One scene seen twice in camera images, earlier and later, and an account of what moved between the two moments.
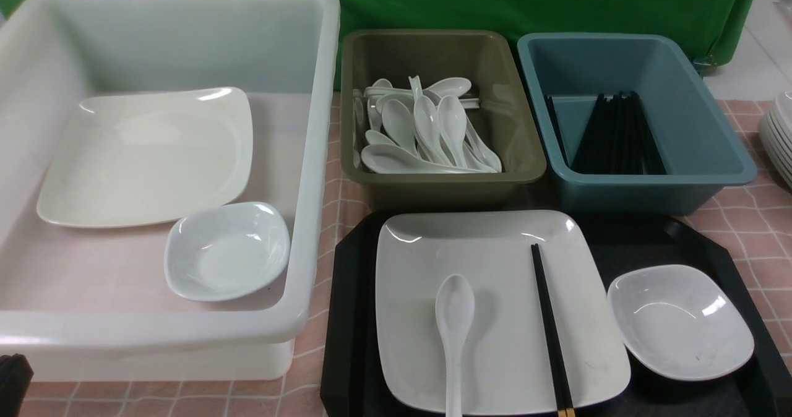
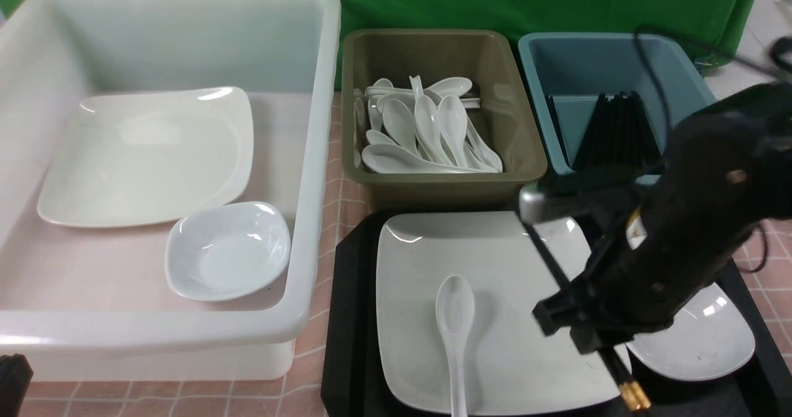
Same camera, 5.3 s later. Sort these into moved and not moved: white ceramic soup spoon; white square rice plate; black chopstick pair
Moved: black chopstick pair
Not moved: white square rice plate; white ceramic soup spoon
